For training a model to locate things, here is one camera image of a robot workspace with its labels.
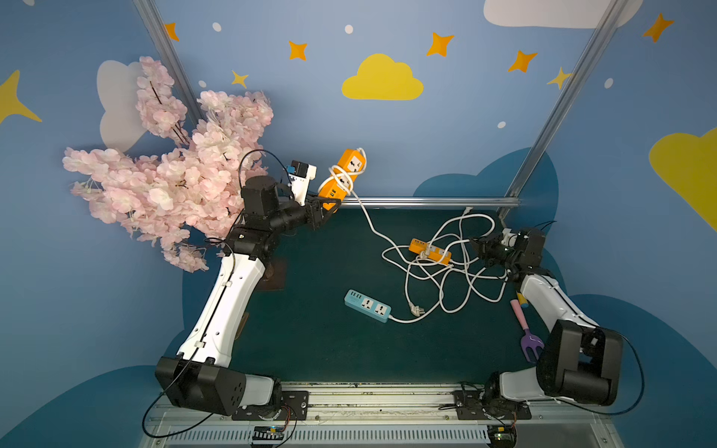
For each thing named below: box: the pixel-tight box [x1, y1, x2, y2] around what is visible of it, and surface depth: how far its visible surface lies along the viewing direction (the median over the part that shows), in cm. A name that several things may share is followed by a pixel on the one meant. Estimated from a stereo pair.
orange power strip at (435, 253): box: [408, 238, 452, 266], surface depth 108 cm
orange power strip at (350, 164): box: [318, 148, 366, 212], surface depth 66 cm
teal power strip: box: [343, 288, 393, 324], surface depth 93 cm
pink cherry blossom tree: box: [62, 56, 274, 272], surface depth 54 cm
